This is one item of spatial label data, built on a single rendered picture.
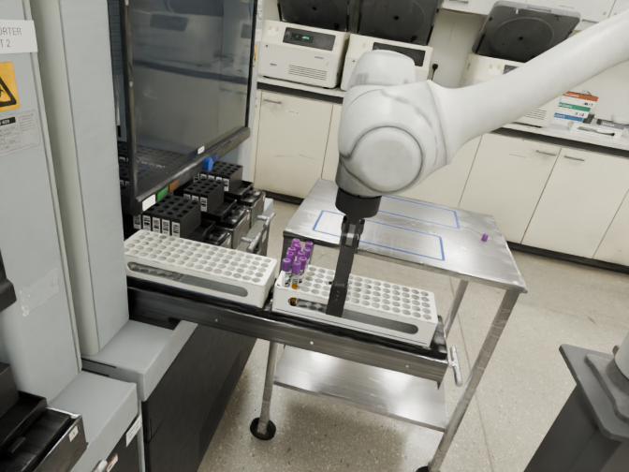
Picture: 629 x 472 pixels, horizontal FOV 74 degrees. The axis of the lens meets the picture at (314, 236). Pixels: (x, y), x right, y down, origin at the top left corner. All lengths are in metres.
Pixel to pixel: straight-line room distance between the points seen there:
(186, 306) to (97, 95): 0.39
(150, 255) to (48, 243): 0.25
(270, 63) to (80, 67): 2.49
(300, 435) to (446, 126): 1.33
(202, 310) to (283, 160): 2.43
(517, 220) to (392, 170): 2.91
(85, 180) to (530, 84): 0.58
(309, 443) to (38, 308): 1.15
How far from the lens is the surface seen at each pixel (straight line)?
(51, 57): 0.62
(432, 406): 1.47
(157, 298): 0.85
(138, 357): 0.82
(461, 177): 3.13
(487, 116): 0.52
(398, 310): 0.77
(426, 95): 0.49
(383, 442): 1.69
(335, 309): 0.75
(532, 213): 3.33
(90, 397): 0.77
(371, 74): 0.62
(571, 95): 3.60
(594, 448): 1.15
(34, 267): 0.63
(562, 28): 3.38
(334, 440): 1.65
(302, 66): 3.02
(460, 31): 3.61
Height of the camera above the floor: 1.30
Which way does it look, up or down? 27 degrees down
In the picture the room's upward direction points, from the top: 10 degrees clockwise
